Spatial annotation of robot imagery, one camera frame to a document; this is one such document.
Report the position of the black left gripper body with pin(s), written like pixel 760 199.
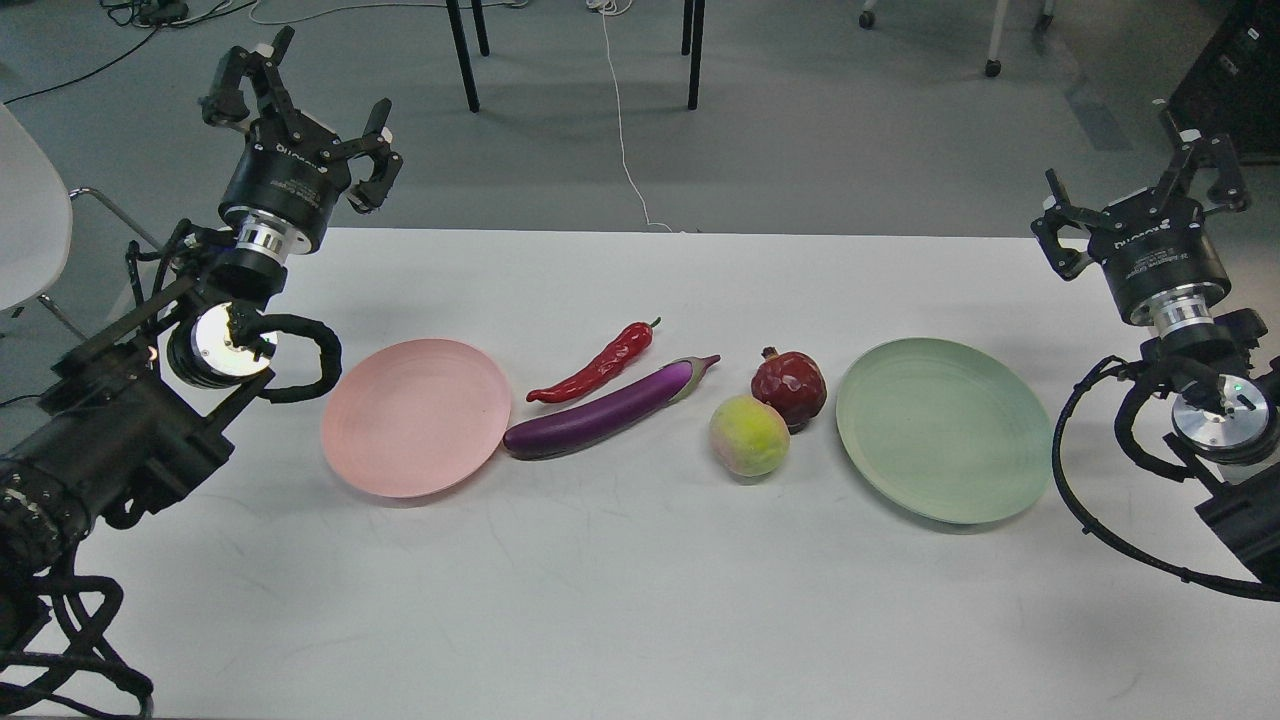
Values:
pixel 286 184

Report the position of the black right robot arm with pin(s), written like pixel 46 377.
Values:
pixel 1194 409

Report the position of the white rolling chair base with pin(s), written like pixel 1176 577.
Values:
pixel 979 27

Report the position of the red pomegranate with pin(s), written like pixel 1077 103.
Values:
pixel 792 384

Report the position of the green plate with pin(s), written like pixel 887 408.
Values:
pixel 944 431

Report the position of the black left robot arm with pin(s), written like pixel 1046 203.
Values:
pixel 137 419

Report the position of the red chili pepper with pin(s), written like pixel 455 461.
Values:
pixel 632 342

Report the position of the black cabinet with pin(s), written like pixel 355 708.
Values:
pixel 1233 85

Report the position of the black table legs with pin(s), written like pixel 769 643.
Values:
pixel 588 56

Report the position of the purple eggplant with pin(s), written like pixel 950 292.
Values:
pixel 580 427

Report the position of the white chair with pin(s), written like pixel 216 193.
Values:
pixel 37 221

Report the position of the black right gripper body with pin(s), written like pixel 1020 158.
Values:
pixel 1144 253

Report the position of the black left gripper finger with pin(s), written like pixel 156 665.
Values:
pixel 366 195
pixel 224 104

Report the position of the pink plate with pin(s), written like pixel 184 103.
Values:
pixel 416 418

